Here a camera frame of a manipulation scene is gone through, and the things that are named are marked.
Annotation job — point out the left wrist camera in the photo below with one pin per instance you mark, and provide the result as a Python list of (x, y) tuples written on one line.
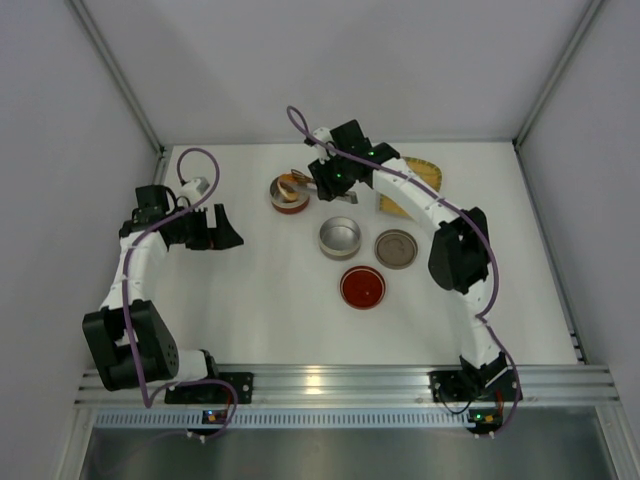
[(195, 189)]

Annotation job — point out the left frame post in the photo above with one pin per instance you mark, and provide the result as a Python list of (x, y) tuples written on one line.
[(85, 19)]

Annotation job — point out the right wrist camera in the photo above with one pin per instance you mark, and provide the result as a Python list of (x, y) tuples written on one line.
[(320, 136)]

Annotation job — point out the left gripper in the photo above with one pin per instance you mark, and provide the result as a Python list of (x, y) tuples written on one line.
[(204, 228)]

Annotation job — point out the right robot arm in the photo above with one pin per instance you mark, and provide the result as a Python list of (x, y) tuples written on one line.
[(461, 261)]

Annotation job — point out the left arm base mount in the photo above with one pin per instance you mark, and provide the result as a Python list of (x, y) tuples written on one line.
[(228, 388)]

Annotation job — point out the beige steel container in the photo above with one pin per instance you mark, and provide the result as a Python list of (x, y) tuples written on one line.
[(339, 238)]

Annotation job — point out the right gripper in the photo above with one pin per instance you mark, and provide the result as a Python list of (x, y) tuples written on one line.
[(326, 185)]

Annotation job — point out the slotted cable duct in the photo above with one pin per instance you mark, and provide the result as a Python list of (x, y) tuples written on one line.
[(207, 419)]

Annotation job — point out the orange food piece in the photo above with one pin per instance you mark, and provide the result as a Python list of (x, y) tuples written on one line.
[(285, 184)]

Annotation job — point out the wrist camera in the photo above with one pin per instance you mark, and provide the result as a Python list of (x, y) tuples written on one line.
[(320, 136), (195, 189)]

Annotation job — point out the aluminium front rail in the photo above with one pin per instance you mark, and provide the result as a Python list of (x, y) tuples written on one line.
[(404, 386)]

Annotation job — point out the red steel container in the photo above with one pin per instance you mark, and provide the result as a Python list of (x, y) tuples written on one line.
[(289, 208)]

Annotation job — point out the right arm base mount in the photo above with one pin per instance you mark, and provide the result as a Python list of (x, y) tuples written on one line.
[(458, 386)]

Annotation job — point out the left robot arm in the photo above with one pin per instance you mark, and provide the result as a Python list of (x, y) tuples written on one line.
[(127, 330)]

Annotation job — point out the yellow bamboo tray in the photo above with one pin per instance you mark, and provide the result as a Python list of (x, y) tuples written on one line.
[(427, 171)]

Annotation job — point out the beige lid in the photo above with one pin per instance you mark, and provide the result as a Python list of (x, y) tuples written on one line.
[(395, 249)]

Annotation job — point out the red lid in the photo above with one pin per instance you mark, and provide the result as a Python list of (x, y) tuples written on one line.
[(362, 287)]

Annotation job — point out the metal tongs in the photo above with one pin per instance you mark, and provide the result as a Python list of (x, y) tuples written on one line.
[(304, 183)]

